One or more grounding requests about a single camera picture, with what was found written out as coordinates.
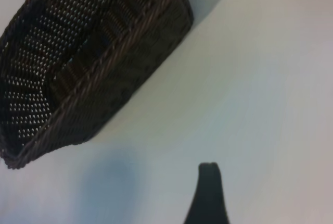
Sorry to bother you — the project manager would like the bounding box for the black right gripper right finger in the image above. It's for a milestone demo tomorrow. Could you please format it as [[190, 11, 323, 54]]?
[[208, 162, 231, 224]]

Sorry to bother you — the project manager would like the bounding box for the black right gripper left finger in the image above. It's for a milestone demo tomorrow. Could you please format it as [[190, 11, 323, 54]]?
[[183, 163, 212, 224]]

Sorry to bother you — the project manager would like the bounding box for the dark brown wicker basket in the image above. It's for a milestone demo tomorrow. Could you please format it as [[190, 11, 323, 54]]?
[[0, 0, 195, 170]]

